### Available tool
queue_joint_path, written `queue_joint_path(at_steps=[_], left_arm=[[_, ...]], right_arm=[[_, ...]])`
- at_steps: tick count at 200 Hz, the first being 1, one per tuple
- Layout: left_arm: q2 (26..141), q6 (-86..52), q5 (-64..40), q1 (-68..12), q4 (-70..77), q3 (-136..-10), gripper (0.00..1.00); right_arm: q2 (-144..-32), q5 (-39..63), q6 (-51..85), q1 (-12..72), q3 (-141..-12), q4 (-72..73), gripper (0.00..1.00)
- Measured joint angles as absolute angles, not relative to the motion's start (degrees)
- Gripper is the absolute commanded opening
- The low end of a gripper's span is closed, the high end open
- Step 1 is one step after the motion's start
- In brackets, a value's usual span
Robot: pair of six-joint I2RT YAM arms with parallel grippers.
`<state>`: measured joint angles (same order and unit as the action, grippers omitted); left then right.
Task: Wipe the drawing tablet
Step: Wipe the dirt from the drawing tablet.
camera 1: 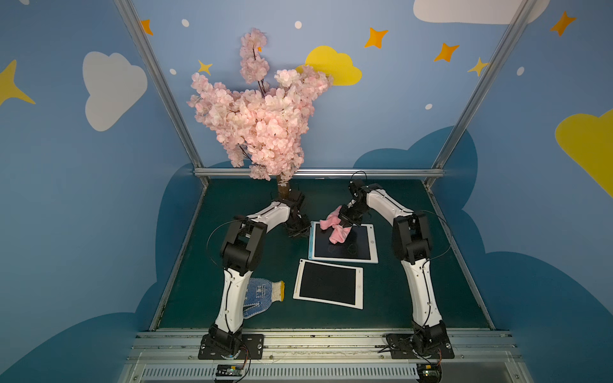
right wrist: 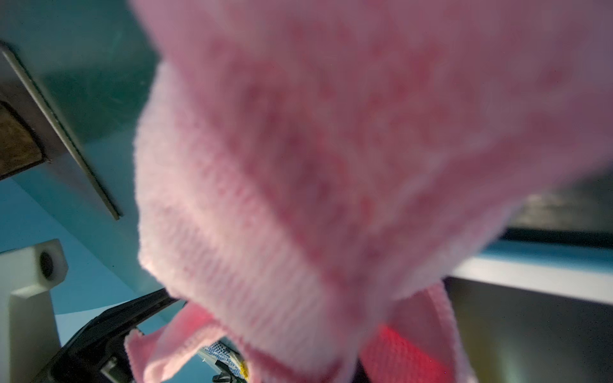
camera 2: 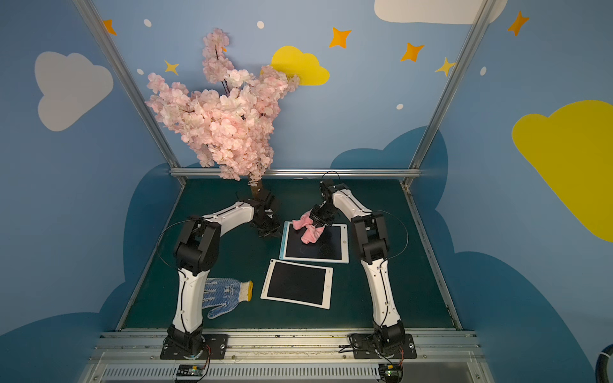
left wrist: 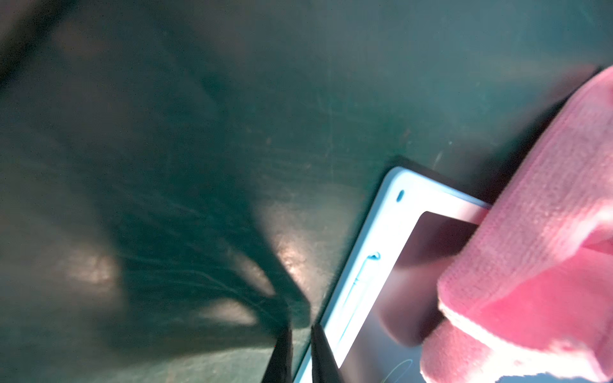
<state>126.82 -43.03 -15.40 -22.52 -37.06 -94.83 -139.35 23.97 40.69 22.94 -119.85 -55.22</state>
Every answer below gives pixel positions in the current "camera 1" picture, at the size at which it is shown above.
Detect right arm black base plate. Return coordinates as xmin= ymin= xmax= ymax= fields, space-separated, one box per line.
xmin=384 ymin=333 xmax=455 ymax=361

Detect aluminium front mounting rail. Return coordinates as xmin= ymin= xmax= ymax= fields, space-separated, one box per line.
xmin=118 ymin=329 xmax=533 ymax=382

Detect right green circuit board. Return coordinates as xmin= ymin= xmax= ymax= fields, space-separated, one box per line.
xmin=417 ymin=364 xmax=442 ymax=383

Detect pink cherry blossom tree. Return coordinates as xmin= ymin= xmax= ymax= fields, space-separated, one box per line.
xmin=188 ymin=29 xmax=334 ymax=199

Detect green circuit board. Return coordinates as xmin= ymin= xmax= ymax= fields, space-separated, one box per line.
xmin=214 ymin=365 xmax=244 ymax=381
xmin=417 ymin=364 xmax=442 ymax=383

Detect white drawing tablet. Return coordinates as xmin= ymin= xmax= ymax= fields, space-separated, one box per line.
xmin=308 ymin=221 xmax=378 ymax=264
xmin=293 ymin=259 xmax=364 ymax=310

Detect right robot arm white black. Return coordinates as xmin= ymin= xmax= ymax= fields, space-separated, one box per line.
xmin=338 ymin=180 xmax=453 ymax=358

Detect pink cloth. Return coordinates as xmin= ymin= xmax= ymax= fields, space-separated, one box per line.
xmin=319 ymin=205 xmax=351 ymax=244

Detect left green circuit board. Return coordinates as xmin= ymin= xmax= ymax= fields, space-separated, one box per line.
xmin=214 ymin=365 xmax=244 ymax=381

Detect aluminium frame rails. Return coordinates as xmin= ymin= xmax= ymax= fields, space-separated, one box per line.
xmin=113 ymin=1 xmax=539 ymax=331

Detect blue dotted work glove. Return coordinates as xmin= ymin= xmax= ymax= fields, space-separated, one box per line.
xmin=243 ymin=279 xmax=286 ymax=319

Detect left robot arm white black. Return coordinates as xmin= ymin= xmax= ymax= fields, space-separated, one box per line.
xmin=198 ymin=190 xmax=310 ymax=360

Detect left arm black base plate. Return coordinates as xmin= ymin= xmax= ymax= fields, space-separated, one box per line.
xmin=197 ymin=333 xmax=264 ymax=360

